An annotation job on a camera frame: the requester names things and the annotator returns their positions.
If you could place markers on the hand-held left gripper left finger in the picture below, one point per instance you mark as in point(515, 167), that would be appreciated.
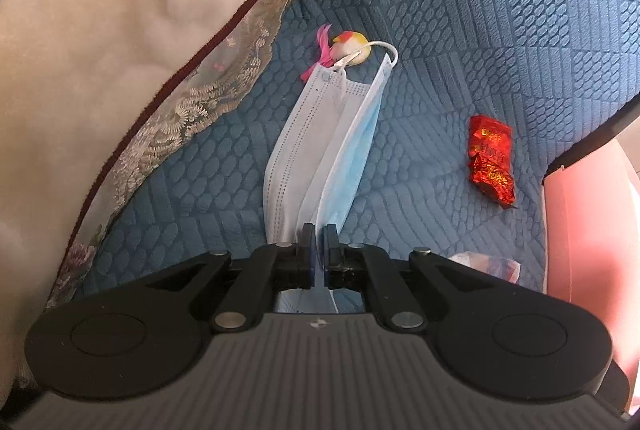
point(307, 255)

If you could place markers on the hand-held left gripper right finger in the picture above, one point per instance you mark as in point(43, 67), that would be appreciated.
point(332, 255)

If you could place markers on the blue face mask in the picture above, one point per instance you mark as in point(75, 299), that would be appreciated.
point(310, 159)

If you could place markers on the pink cardboard box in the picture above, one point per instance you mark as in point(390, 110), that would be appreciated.
point(585, 260)

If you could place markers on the red blue snack wrapper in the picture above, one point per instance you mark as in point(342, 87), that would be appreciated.
point(485, 265)

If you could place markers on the grey floral lace cloth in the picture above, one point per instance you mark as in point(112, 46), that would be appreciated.
point(200, 109)

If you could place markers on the red foil packet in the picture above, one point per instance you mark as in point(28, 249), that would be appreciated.
point(492, 159)

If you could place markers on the small bird toy pink feathers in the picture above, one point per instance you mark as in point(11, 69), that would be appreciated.
point(350, 47)

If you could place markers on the blue textured mat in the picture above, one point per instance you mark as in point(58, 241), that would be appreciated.
point(475, 34)

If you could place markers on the red black cream striped blanket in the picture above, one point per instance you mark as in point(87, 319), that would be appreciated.
point(125, 34)

